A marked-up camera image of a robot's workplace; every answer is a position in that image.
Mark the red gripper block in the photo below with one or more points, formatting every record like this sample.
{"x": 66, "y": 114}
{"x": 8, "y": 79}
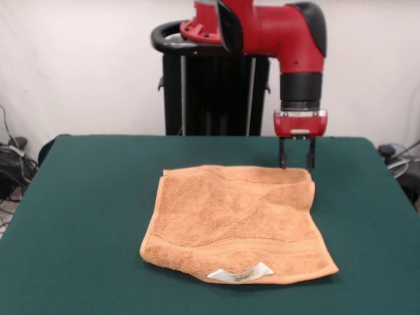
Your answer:
{"x": 300, "y": 124}

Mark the orange terry towel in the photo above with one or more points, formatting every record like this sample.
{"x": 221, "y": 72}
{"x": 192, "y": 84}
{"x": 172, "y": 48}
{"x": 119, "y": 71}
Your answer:
{"x": 236, "y": 223}

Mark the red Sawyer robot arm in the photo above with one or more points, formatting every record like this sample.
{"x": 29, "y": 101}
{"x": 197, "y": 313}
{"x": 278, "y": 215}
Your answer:
{"x": 279, "y": 33}

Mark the black floor equipment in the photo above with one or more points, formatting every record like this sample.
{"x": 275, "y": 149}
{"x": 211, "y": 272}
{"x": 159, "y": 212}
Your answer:
{"x": 411, "y": 187}

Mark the dark green table cloth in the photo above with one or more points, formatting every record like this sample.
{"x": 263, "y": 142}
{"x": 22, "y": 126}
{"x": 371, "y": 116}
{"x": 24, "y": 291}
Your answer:
{"x": 82, "y": 229}

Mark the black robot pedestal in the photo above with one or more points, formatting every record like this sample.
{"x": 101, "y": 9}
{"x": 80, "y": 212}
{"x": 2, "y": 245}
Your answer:
{"x": 213, "y": 98}

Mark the grey round pedestal foot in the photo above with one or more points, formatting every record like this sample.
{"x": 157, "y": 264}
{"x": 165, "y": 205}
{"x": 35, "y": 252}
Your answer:
{"x": 398, "y": 167}

